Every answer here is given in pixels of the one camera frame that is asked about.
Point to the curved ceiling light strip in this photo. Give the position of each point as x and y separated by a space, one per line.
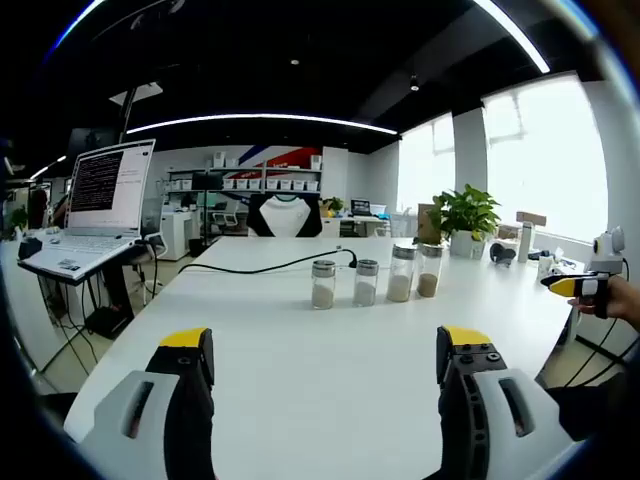
260 118

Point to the black box on floor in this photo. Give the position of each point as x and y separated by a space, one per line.
110 322

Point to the small background potted plant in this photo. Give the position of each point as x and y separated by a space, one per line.
334 204

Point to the small white device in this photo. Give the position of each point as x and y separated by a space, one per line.
545 264

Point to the straight ceiling light strip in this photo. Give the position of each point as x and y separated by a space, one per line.
520 37

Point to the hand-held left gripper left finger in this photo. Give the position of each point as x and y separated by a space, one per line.
150 400

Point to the tall seasoning bottle pale powder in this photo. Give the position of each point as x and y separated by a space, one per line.
400 285

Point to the green potted plant white pot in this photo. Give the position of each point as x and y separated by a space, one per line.
467 212

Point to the person's dark clothing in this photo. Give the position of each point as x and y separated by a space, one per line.
585 405

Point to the chair with white black shirt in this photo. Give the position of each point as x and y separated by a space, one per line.
285 217

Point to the short seasoning bottle beige powder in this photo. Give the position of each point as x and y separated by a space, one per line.
323 292

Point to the white open laptop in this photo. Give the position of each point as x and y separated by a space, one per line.
105 200

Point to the black headphones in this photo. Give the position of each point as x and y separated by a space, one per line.
502 252

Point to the short seasoning bottle white powder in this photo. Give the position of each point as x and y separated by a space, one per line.
365 290

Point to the tall seasoning bottle brown powder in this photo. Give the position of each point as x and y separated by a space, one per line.
429 282

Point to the wall shelf with white bins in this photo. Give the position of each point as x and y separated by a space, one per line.
270 175

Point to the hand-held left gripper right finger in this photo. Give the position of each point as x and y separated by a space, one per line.
490 400

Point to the white thermos bottle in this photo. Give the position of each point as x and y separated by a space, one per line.
525 242

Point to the small background laptop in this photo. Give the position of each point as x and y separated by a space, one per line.
361 207

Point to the flat cardboard box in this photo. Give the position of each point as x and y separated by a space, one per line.
531 218

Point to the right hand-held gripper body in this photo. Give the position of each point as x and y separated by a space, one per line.
610 250

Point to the ceiling air conditioner vent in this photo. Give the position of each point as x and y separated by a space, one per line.
137 92

